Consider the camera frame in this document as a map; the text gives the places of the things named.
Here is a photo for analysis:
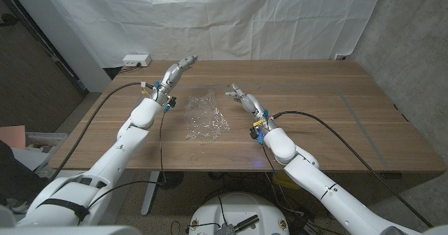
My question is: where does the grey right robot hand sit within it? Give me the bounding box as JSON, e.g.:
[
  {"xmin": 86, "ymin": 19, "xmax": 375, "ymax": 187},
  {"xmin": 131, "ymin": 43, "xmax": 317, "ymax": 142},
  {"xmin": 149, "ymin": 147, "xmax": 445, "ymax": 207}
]
[{"xmin": 225, "ymin": 83, "xmax": 277, "ymax": 133}]

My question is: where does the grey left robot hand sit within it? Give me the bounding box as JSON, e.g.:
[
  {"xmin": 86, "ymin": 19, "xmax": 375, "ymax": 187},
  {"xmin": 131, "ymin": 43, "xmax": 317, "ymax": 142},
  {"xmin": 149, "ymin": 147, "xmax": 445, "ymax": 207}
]
[{"xmin": 149, "ymin": 55, "xmax": 199, "ymax": 106}]

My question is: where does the clear plastic wrap sheet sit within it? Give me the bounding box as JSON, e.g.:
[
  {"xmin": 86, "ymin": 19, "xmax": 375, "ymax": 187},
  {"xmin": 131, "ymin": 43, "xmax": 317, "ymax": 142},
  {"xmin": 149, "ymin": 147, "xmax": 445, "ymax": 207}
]
[{"xmin": 184, "ymin": 90, "xmax": 231, "ymax": 145}]

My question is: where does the white power strip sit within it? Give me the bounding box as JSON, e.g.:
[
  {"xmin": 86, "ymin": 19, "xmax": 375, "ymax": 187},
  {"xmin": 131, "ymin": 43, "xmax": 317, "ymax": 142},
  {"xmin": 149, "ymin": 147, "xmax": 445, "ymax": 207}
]
[{"xmin": 122, "ymin": 54, "xmax": 152, "ymax": 68}]

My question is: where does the white wrinkled backdrop cloth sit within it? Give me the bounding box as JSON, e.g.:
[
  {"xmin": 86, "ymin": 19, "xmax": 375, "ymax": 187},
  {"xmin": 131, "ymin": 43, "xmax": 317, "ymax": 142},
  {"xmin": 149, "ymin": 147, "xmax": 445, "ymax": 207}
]
[{"xmin": 36, "ymin": 0, "xmax": 388, "ymax": 69}]

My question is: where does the yellow object under table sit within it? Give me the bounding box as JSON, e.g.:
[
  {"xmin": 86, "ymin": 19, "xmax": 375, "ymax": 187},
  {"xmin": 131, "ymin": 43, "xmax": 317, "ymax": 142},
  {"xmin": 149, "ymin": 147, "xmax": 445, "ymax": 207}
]
[{"xmin": 272, "ymin": 171, "xmax": 302, "ymax": 190}]

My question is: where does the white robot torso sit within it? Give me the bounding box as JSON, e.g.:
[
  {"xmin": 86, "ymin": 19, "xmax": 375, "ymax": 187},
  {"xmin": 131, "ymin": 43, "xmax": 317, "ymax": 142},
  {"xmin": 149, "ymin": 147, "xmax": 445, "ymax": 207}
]
[{"xmin": 188, "ymin": 192, "xmax": 290, "ymax": 235}]

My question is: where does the black round floor object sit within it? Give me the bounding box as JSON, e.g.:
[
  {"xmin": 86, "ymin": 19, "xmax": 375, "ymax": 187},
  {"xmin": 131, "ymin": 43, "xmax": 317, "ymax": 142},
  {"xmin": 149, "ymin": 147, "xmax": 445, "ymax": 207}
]
[{"xmin": 156, "ymin": 171, "xmax": 185, "ymax": 190}]

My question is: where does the black tool on torso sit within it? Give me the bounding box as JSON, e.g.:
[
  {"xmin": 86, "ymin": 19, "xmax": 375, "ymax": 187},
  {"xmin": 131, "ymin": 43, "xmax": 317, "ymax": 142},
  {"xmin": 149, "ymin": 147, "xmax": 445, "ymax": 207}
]
[{"xmin": 233, "ymin": 214, "xmax": 260, "ymax": 233}]

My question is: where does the white table leg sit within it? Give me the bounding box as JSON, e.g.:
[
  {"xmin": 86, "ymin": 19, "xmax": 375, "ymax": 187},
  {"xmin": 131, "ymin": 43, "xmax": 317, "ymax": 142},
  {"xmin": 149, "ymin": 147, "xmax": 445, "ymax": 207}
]
[{"xmin": 140, "ymin": 171, "xmax": 160, "ymax": 217}]

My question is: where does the grey floor power strip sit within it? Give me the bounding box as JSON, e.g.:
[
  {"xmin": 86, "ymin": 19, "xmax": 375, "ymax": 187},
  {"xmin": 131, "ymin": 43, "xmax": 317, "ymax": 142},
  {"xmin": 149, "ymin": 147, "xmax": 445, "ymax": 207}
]
[{"xmin": 297, "ymin": 220, "xmax": 321, "ymax": 235}]

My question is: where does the clear plastic storage bin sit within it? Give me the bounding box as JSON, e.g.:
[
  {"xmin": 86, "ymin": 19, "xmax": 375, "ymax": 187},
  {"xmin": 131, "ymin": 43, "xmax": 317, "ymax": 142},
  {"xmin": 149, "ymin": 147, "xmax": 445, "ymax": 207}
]
[{"xmin": 24, "ymin": 131, "xmax": 69, "ymax": 173}]

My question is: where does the orange flat board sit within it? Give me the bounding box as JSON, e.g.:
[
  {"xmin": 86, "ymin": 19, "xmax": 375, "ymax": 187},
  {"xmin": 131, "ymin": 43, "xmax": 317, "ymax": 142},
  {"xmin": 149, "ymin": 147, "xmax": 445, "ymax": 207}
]
[{"xmin": 0, "ymin": 124, "xmax": 27, "ymax": 150}]

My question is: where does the person in dark trousers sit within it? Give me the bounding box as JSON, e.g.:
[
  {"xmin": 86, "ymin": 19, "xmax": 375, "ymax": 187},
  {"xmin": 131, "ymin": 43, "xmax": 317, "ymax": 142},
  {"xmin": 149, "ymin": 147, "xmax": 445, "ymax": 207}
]
[{"xmin": 0, "ymin": 139, "xmax": 48, "ymax": 206}]

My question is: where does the black power strip cable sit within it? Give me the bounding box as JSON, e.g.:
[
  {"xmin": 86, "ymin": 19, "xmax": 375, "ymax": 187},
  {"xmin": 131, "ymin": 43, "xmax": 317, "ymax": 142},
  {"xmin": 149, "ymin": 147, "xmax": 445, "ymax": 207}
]
[{"xmin": 117, "ymin": 62, "xmax": 143, "ymax": 76}]

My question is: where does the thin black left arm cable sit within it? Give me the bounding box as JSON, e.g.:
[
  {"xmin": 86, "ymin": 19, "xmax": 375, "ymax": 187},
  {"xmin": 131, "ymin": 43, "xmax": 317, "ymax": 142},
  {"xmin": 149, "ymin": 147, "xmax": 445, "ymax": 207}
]
[{"xmin": 85, "ymin": 111, "xmax": 168, "ymax": 210}]

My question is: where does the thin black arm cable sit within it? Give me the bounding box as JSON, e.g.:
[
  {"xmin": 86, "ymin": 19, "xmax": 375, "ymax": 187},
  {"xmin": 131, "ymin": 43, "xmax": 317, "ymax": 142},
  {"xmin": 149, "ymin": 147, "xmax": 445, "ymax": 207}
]
[
  {"xmin": 261, "ymin": 143, "xmax": 344, "ymax": 235},
  {"xmin": 85, "ymin": 111, "xmax": 168, "ymax": 210}
]

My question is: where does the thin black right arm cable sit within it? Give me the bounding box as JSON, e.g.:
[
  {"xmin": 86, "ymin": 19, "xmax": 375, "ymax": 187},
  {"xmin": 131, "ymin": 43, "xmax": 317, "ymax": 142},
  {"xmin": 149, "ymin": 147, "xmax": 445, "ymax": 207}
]
[{"xmin": 261, "ymin": 143, "xmax": 344, "ymax": 235}]

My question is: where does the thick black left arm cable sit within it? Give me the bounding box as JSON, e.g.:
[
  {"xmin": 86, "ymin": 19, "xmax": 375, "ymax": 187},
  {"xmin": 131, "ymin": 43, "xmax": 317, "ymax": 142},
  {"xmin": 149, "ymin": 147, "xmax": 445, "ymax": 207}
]
[{"xmin": 48, "ymin": 82, "xmax": 155, "ymax": 183}]

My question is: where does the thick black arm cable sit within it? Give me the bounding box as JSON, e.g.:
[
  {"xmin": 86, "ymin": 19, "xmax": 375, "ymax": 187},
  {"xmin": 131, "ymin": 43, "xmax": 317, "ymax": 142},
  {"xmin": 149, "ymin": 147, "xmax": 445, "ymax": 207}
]
[
  {"xmin": 48, "ymin": 82, "xmax": 155, "ymax": 183},
  {"xmin": 272, "ymin": 111, "xmax": 434, "ymax": 228}
]

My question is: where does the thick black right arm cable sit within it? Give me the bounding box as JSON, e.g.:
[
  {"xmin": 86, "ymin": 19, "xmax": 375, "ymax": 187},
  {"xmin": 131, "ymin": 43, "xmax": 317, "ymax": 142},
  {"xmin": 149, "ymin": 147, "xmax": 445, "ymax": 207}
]
[{"xmin": 272, "ymin": 111, "xmax": 434, "ymax": 228}]

